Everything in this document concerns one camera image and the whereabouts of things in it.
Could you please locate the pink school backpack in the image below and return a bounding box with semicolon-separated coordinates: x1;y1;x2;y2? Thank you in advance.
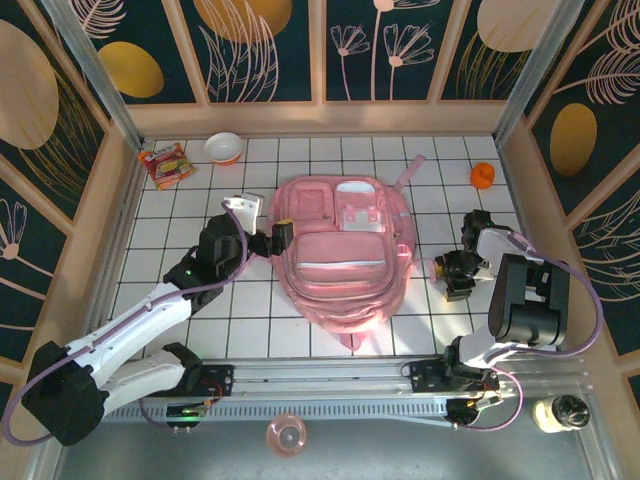
267;154;436;351

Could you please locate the red snack packet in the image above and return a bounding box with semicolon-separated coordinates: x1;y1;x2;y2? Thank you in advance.
137;142;199;191

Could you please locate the orange squishy toy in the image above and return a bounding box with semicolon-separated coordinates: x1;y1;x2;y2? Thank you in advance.
469;161;497;191

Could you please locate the white and orange bowl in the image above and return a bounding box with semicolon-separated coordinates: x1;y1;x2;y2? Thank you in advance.
204;131;245;165

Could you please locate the small controller board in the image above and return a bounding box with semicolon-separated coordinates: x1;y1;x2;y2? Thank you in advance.
446;397;504;430
166;403;207;432

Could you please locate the white bottle with black cap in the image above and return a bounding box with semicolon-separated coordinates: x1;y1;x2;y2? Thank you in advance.
532;394;590;434

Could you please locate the pink plastic cup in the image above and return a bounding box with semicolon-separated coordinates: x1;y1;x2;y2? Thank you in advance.
266;413;307;457

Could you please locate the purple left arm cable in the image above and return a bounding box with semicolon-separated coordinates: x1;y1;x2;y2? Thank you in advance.
1;207;249;446

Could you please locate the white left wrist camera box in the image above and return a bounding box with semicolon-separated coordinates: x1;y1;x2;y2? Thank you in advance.
221;192;265;235

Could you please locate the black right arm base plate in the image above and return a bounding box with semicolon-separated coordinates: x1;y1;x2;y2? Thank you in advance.
409;360;501;396

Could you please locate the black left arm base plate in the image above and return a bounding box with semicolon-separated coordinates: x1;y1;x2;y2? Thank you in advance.
143;364;235;399

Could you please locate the aluminium mounting rail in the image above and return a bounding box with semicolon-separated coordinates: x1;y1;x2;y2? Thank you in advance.
49;353;592;401

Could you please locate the slotted grey cable duct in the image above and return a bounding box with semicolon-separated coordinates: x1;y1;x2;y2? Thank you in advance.
69;399;451;426

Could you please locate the wall panel with leaf print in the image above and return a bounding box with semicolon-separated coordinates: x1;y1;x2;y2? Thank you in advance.
172;0;319;105

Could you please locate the wall panel with flower print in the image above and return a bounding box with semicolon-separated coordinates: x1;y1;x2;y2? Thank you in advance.
319;0;454;105

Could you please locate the aluminium frame post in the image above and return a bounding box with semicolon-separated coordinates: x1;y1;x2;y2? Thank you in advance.
42;0;146;151
492;0;599;149

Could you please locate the wall panel with beige oval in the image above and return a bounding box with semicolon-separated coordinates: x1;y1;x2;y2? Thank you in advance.
435;0;539;103

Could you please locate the wall panel with yellow oval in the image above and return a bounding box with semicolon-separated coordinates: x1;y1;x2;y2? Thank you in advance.
82;0;210;106

